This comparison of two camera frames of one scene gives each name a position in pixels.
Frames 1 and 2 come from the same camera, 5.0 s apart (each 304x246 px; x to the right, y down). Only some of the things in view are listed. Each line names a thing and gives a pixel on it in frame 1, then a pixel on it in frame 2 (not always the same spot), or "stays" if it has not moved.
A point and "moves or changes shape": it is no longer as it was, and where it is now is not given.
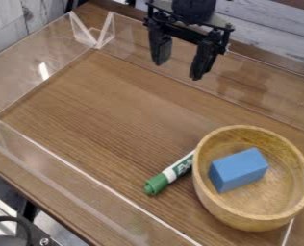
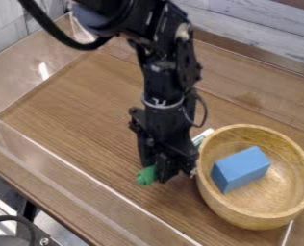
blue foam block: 237,169 stays
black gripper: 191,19 to 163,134
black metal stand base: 39,236 stays
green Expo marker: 154,183 moves or changes shape
